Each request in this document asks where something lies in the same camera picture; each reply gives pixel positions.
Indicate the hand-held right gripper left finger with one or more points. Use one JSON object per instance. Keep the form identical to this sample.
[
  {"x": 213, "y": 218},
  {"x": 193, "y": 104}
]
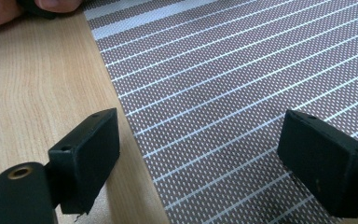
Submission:
[{"x": 87, "y": 155}]

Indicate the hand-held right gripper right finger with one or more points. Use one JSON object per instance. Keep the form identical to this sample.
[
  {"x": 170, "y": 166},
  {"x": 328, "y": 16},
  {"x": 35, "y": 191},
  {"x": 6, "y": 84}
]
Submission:
[{"x": 329, "y": 161}]

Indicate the grey striped woven placemat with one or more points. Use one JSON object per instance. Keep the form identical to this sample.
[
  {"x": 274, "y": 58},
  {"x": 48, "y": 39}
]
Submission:
[{"x": 214, "y": 93}]

